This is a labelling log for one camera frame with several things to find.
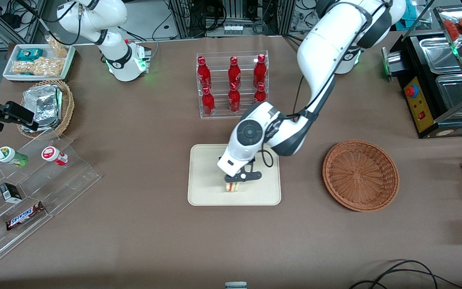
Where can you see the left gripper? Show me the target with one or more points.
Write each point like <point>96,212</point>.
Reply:
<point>219,158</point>

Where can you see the triangular sandwich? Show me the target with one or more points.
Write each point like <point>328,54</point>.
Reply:
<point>233,188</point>

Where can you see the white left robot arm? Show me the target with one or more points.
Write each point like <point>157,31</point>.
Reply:
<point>323,44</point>

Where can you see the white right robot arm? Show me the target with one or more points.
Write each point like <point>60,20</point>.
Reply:
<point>94,20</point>

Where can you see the cream plastic tray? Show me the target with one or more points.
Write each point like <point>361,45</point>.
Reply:
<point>207,176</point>

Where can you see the white rectangular snack tray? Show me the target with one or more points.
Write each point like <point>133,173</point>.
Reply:
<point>10,60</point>

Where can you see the deep brown wicker basket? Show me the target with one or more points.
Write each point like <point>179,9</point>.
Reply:
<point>68,106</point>

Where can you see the brown shallow wicker basket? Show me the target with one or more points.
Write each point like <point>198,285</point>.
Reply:
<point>359,174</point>

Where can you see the green lidded drink bottle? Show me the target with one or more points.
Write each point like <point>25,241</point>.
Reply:
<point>8,155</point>

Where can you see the silver foil food pack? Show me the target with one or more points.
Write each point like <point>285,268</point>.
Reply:
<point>42,102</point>
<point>48,125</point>

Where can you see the red lidded drink bottle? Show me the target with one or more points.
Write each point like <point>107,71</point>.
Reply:
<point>52,154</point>

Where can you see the large peanut snack bag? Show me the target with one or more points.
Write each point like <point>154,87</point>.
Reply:
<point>38,67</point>

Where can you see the clear acrylic bottle rack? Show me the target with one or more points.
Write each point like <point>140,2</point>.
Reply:
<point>219,114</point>

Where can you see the teal snack packet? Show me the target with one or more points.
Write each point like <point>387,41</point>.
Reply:
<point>29,54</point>

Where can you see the small black box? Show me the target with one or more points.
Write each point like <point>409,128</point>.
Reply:
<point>10,192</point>

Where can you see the red cola bottle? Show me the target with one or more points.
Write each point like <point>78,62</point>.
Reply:
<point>203,74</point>
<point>234,100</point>
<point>259,71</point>
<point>260,94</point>
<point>208,103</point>
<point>234,72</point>

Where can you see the small clear snack bag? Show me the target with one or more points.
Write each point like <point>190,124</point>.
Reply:
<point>57,47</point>

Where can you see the clear acrylic stepped display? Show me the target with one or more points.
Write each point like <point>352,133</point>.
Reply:
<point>66,184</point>

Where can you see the snickers chocolate bar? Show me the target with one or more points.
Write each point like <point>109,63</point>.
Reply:
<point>24,216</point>

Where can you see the grey device at table edge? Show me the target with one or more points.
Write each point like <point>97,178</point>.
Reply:
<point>236,285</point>

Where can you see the silver drawer with green edge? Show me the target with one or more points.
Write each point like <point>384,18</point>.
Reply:
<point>391,64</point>

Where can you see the red emergency stop button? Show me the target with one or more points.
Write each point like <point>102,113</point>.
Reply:
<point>412,90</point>

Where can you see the black food warmer cabinet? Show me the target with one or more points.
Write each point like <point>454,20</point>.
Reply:
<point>415,60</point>

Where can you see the steel warmer pan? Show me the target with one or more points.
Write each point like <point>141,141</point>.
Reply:
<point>439,54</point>
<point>455,94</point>

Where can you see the teal cardboard box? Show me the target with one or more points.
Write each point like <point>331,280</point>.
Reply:
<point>411,20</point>

